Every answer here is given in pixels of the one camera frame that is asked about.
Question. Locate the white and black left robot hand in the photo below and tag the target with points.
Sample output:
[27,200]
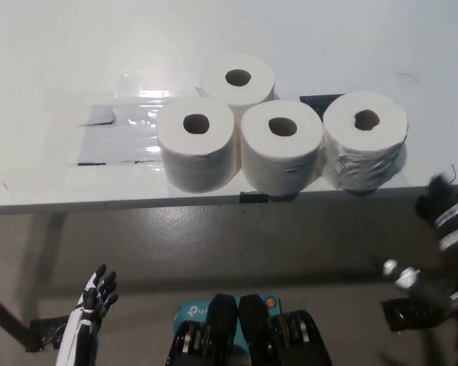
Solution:
[82,324]

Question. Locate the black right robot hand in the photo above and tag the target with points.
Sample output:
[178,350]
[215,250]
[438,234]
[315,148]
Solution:
[452,225]

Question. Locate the crinkled white toilet paper roll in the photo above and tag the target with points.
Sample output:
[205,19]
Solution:
[366,152]

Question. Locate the smooth white toilet paper roll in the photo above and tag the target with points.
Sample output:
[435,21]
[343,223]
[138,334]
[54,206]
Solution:
[278,164]
[198,160]
[236,93]

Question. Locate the black floor tape patch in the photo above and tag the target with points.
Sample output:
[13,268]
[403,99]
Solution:
[398,314]
[42,331]

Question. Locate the teal tp-link box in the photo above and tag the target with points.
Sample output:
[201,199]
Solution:
[187,310]

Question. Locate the black square tape patch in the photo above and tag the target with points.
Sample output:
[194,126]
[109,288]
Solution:
[317,100]

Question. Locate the clear plastic sheet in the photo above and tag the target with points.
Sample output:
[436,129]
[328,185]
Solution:
[118,133]

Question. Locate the small black tape strip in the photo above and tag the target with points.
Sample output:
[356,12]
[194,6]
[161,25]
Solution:
[253,197]

